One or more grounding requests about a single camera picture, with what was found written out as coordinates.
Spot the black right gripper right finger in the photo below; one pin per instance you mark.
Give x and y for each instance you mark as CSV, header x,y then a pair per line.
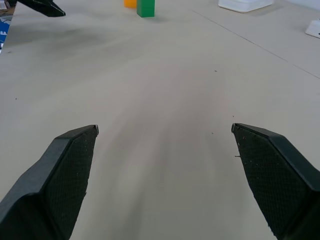
x,y
277,180

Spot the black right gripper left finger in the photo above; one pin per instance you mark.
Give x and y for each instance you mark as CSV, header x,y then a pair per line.
x,y
50,185

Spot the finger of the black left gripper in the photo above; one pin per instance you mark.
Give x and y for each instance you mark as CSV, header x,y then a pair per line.
x,y
43,8

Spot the blue printed box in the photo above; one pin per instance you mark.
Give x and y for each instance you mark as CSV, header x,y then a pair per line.
x,y
3,31

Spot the yellow block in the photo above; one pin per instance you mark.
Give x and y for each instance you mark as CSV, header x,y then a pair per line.
x,y
130,3

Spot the green rectangular block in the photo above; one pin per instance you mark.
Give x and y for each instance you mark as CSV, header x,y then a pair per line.
x,y
145,8

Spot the small white box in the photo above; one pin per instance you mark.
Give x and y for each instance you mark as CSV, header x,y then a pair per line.
x,y
313,29

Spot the white plastic tray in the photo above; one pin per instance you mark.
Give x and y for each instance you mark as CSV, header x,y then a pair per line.
x,y
243,4

